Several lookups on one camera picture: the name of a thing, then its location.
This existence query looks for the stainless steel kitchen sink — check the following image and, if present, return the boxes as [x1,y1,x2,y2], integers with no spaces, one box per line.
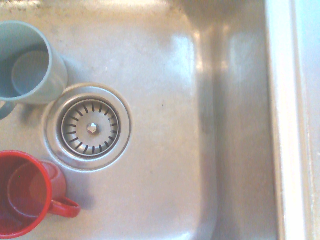
[0,0,320,240]

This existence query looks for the round metal drain strainer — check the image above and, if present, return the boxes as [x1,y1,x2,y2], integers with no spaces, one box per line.
[42,82,133,173]

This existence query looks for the grey plastic cup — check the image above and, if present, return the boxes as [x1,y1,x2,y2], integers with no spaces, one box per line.
[0,20,69,121]

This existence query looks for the red plastic mug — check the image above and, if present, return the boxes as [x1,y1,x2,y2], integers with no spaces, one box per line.
[0,149,82,239]

